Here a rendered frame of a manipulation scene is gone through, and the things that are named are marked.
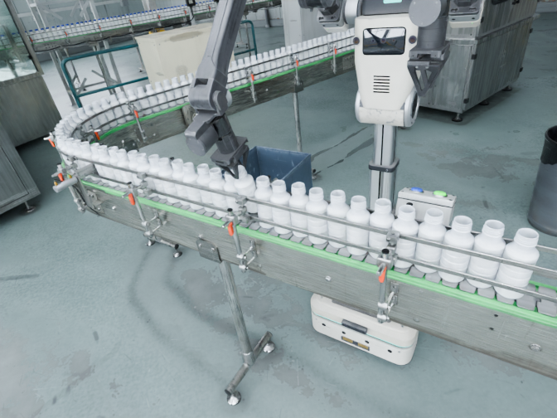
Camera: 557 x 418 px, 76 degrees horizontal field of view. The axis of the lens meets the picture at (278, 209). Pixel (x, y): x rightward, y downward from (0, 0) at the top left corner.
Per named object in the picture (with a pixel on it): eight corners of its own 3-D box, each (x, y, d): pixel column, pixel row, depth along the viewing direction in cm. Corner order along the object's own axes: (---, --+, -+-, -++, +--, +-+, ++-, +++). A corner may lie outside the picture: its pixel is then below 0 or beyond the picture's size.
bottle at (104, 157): (110, 188, 146) (94, 152, 137) (108, 182, 150) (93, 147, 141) (124, 183, 148) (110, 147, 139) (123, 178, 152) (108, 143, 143)
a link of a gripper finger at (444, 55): (445, 85, 84) (451, 43, 79) (438, 94, 79) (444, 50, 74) (415, 85, 88) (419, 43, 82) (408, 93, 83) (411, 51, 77)
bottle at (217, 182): (213, 212, 121) (201, 170, 112) (228, 206, 124) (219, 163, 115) (220, 220, 117) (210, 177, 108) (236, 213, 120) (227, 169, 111)
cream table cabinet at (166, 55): (222, 102, 582) (205, 22, 517) (244, 109, 540) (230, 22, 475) (161, 123, 528) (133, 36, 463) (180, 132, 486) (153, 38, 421)
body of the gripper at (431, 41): (449, 49, 80) (455, 12, 75) (439, 60, 73) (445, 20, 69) (419, 50, 83) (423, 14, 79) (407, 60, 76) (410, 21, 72)
